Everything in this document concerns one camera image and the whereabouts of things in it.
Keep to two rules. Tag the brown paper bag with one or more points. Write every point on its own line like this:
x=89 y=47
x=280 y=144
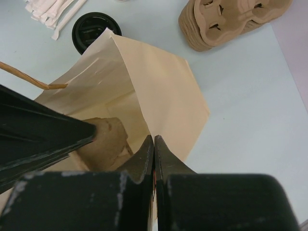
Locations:
x=151 y=91

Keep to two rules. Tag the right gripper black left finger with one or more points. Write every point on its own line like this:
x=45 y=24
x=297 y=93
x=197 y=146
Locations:
x=119 y=200

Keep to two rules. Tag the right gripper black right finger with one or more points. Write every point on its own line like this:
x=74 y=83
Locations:
x=188 y=201

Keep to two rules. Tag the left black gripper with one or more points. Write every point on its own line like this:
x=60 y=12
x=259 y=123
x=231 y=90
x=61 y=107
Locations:
x=33 y=137

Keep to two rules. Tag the pile of wrapped straws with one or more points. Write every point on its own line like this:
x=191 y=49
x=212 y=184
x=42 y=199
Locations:
x=54 y=14

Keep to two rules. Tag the cardboard cup carrier stack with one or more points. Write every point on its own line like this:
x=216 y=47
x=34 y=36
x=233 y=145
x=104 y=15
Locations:
x=206 y=24

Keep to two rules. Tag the single cardboard cup carrier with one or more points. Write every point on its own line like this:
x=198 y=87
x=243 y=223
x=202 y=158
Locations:
x=109 y=149

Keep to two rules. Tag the black cup lid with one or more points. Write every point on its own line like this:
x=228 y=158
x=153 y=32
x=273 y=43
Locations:
x=89 y=27

